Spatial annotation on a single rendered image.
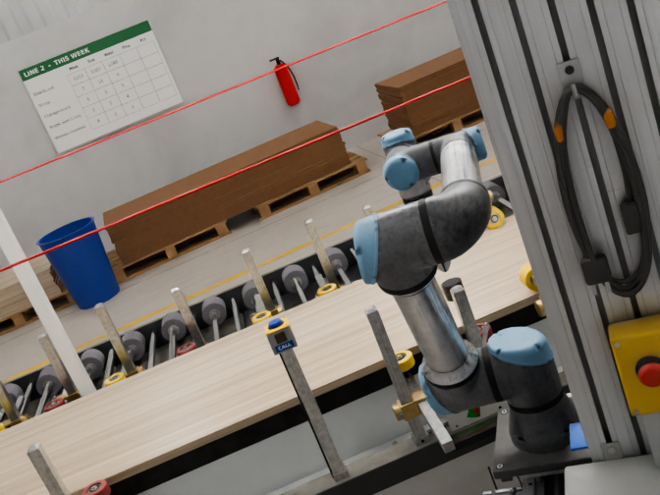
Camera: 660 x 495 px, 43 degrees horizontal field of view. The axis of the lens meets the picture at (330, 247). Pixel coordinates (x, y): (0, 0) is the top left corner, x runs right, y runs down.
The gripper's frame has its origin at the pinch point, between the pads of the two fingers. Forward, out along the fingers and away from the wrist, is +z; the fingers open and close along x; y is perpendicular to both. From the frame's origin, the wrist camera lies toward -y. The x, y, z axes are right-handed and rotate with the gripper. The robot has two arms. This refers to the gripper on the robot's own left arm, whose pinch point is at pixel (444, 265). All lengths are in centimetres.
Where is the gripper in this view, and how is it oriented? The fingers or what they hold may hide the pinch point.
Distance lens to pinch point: 204.7
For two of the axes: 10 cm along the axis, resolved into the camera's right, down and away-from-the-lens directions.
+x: 9.1, -2.5, -3.3
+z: 3.5, 8.8, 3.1
